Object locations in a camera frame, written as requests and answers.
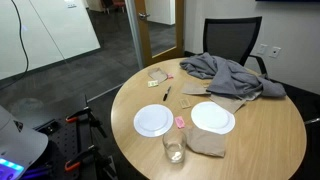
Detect black Sharpie marker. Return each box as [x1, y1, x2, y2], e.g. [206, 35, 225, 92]
[162, 85, 173, 102]

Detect clear glass cup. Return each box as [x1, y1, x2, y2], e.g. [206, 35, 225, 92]
[162, 129, 188, 164]

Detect yellow-green tea packet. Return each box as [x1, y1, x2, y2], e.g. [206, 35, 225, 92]
[147, 79, 160, 88]

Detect brown sugar packet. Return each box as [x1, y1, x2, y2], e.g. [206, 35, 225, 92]
[179, 97, 192, 110]

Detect white round plate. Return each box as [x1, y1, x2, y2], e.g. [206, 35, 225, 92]
[190, 101, 236, 136]
[133, 103, 175, 138]

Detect wooden door with glass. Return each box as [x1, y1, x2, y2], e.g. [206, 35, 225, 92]
[133, 0, 186, 68]

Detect grey sweatshirt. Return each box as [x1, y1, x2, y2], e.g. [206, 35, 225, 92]
[179, 51, 288, 102]

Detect black mesh office chair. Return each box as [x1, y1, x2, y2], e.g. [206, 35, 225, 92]
[202, 15, 269, 76]

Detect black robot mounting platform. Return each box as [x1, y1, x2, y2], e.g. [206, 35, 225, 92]
[9, 96, 116, 180]

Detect orange handled black clamp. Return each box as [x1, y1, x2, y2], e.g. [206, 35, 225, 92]
[64, 144, 118, 180]
[65, 94, 108, 138]

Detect white wall outlet plate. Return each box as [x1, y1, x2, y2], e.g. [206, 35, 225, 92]
[268, 46, 282, 59]
[256, 43, 269, 56]

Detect black hanging cable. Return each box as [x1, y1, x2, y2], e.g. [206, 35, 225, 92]
[9, 0, 30, 73]

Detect wall mounted TV screen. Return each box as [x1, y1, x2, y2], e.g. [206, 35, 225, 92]
[254, 0, 320, 3]

